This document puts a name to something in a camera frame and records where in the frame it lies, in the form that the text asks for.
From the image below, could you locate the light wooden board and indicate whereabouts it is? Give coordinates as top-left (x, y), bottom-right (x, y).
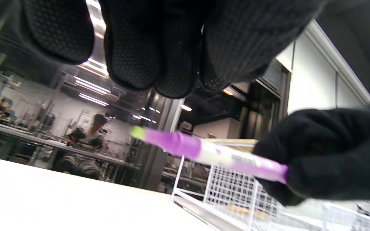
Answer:
top-left (201, 139), bottom-right (259, 145)

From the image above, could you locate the dark window frame post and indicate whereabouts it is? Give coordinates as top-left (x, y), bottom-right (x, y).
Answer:
top-left (137, 96), bottom-right (185, 192)

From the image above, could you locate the person's right hand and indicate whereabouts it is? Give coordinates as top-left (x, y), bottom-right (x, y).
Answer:
top-left (252, 96), bottom-right (370, 206)

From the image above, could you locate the person's left hand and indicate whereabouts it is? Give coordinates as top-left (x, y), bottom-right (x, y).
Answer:
top-left (18, 0), bottom-right (328, 99)

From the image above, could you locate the orange double-ended highlighter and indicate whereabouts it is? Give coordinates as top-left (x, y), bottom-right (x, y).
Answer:
top-left (228, 205), bottom-right (269, 217)

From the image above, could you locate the purple double-ended highlighter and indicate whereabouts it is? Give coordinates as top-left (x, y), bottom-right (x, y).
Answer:
top-left (130, 126), bottom-right (289, 184)

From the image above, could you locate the white wire drawer rack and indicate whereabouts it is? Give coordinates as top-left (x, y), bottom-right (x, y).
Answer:
top-left (172, 143), bottom-right (370, 231)

